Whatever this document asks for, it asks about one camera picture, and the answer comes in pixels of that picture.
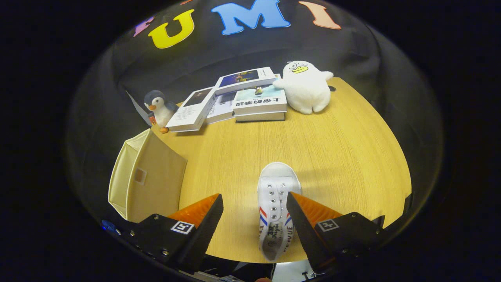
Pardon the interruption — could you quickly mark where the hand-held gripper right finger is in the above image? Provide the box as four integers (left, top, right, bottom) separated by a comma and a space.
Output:
286, 192, 386, 275

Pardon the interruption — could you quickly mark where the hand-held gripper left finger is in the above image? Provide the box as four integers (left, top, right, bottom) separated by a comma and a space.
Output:
117, 193, 224, 275

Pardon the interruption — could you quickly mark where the white canvas shoe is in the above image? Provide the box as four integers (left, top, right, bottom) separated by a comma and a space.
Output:
257, 162, 302, 262

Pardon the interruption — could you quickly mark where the beige fabric storage box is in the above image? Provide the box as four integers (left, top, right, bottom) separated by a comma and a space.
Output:
108, 128, 187, 224

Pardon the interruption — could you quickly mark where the white book dark portrait cover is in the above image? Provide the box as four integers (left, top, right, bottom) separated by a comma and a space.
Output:
166, 87, 217, 132

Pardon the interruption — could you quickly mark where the white book with text cover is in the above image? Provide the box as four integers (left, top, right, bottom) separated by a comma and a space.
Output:
205, 92, 237, 125

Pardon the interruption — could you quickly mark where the penguin plush toy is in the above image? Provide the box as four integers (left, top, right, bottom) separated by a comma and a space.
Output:
144, 90, 180, 134

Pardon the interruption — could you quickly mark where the book with pale teal cover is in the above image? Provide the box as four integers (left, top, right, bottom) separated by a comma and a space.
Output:
232, 85, 287, 116

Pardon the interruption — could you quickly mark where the white duck plush toy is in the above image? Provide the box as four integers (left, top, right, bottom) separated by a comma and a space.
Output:
273, 61, 334, 115

